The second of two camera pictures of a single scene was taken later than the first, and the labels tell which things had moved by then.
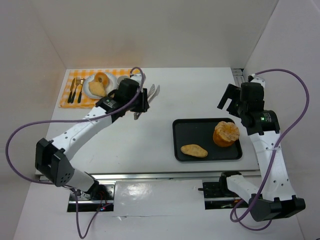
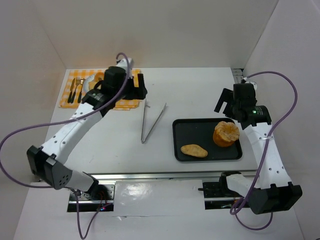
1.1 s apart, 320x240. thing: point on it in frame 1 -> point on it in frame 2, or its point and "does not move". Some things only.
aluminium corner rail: x=238 y=76 does not move
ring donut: x=105 y=80 does not move
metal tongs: x=151 y=96 -> x=146 y=105
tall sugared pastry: x=225 y=134 does not move
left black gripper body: x=144 y=100 -> x=136 y=88
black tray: x=199 y=132 does not move
